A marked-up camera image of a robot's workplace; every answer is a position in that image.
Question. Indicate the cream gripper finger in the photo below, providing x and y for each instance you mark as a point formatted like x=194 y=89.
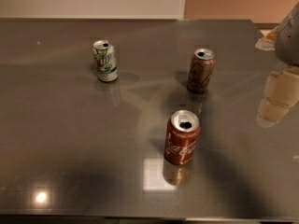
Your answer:
x=280 y=95
x=267 y=42

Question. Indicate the red coke can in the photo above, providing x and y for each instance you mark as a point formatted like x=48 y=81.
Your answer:
x=182 y=133

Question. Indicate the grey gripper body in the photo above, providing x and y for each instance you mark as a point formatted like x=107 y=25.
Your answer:
x=290 y=44

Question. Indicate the orange soda can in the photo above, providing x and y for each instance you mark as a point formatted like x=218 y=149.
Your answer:
x=201 y=69

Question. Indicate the white green 7up can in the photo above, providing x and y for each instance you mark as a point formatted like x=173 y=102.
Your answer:
x=105 y=60

